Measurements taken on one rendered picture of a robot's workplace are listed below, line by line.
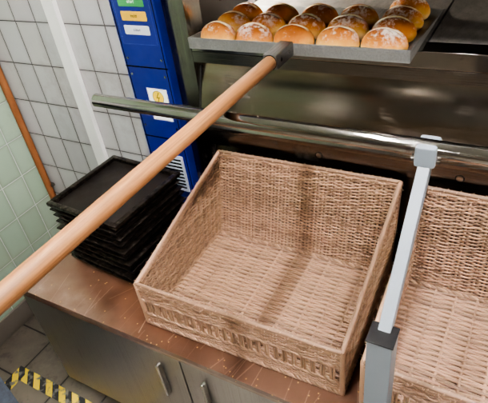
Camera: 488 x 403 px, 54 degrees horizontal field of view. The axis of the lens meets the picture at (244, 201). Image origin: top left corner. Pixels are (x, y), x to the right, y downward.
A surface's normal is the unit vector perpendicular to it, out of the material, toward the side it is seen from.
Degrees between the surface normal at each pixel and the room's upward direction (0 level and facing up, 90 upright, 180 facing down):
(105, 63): 90
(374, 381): 90
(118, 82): 90
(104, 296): 0
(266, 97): 70
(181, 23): 90
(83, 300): 0
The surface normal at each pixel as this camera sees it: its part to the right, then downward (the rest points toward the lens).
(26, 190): 0.87, 0.20
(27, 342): -0.12, -0.80
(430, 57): -0.47, 0.57
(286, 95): -0.48, 0.26
